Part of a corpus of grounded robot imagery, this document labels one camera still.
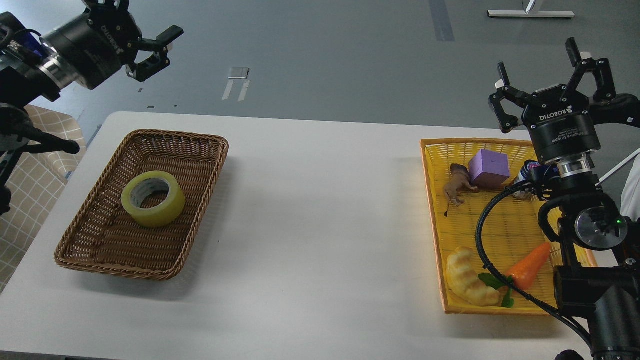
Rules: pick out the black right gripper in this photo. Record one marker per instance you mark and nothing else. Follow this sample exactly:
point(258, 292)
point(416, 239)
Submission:
point(560, 125)

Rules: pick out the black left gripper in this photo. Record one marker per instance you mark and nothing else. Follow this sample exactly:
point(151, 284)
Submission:
point(104, 39)

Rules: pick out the yellow tape roll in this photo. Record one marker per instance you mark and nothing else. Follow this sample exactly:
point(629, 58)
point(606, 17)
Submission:
point(147, 184)

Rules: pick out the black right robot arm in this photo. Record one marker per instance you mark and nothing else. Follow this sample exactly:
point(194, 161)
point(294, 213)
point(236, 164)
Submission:
point(596, 283)

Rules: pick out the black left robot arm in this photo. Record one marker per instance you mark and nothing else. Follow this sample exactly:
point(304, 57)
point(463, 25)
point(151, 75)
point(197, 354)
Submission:
point(29, 70)

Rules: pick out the small jar with lid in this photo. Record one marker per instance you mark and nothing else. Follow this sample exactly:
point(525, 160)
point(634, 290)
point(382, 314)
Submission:
point(523, 176)

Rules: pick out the purple foam cube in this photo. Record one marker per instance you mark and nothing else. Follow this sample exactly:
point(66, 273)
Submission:
point(489, 169)

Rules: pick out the white metal stand base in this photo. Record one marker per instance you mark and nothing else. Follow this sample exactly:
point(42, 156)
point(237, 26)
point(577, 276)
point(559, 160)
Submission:
point(531, 9)

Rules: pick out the brown toy animal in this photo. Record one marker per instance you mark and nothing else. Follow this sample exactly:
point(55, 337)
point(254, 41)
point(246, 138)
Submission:
point(460, 180)

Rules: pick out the yellow plastic basket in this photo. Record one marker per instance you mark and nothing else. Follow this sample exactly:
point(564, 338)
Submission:
point(510, 233)

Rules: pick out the beige checkered cloth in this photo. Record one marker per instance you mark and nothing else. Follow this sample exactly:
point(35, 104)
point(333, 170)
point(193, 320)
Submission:
point(36, 184)

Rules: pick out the orange toy carrot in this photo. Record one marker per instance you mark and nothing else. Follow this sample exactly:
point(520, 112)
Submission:
point(522, 274)

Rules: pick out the yellow toy croissant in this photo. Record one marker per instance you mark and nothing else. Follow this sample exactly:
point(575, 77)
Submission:
point(464, 282)

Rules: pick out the brown wicker basket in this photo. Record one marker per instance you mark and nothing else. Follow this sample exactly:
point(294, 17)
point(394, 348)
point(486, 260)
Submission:
point(104, 237)

